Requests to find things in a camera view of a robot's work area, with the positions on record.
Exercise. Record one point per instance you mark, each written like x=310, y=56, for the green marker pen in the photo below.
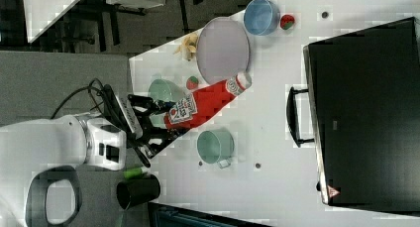
x=135, y=173

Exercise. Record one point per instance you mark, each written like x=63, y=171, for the red ketchup bottle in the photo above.
x=201, y=105

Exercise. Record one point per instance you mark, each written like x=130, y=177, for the green perforated colander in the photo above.
x=166, y=91

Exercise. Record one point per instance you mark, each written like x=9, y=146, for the black oven door handle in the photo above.
x=292, y=116

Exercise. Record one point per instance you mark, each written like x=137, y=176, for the toy strawberry near colander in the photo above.
x=192, y=83

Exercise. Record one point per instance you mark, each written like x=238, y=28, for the blue bowl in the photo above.
x=261, y=17

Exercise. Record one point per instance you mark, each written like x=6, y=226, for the black cylinder cup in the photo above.
x=137, y=191

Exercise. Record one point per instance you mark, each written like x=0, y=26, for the green mug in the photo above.
x=216, y=147

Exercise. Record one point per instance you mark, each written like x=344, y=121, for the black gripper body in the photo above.
x=120, y=112

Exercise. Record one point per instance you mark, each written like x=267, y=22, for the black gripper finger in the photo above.
x=151, y=106
x=154, y=139

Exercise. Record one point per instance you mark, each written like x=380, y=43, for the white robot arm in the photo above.
x=39, y=183

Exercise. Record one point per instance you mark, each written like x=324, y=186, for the black toaster oven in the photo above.
x=363, y=90

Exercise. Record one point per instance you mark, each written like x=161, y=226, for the toy strawberry near bowl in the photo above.
x=286, y=22

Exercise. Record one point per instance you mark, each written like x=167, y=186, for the large purple plate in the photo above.
x=222, y=50

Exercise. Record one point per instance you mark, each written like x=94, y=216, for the peeled toy banana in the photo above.
x=188, y=46

